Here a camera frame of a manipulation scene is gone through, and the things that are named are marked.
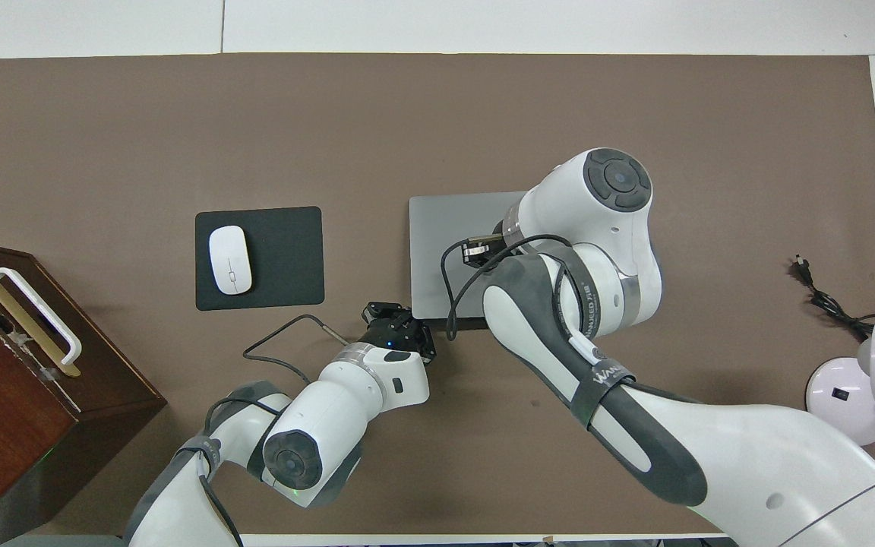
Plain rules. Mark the black mouse pad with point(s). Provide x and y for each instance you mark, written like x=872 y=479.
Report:
x=285 y=258

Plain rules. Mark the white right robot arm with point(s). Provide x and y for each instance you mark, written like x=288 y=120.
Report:
x=711 y=456

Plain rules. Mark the white desk lamp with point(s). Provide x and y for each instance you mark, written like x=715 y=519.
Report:
x=836 y=395

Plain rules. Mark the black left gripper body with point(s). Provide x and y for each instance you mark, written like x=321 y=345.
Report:
x=392 y=334

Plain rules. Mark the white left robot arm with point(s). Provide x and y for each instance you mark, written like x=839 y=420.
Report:
x=323 y=425

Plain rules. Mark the dark brown wooden box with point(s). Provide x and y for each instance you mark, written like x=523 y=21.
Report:
x=4 y=410

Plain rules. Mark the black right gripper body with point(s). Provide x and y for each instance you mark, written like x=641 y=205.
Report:
x=483 y=251

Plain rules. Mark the silver grey laptop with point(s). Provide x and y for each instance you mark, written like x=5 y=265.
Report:
x=437 y=266

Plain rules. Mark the brown table mat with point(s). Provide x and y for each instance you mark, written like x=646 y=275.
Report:
x=437 y=114

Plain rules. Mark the white computer mouse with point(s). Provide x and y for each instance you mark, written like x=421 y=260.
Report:
x=230 y=260

